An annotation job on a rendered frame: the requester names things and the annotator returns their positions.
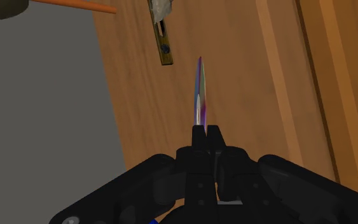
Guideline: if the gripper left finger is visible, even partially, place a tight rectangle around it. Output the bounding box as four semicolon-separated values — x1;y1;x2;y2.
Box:
48;124;219;224

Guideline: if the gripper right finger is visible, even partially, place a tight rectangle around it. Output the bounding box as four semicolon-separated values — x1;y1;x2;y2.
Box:
207;124;358;224

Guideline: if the olive handled tool, grey head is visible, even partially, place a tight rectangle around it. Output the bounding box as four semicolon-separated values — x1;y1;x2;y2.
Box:
147;0;174;66

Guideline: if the iridescent rainbow knife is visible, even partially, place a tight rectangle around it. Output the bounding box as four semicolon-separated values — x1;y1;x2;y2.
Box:
193;56;208;127

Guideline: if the wooden table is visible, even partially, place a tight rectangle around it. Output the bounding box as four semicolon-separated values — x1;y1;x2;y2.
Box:
92;0;358;218

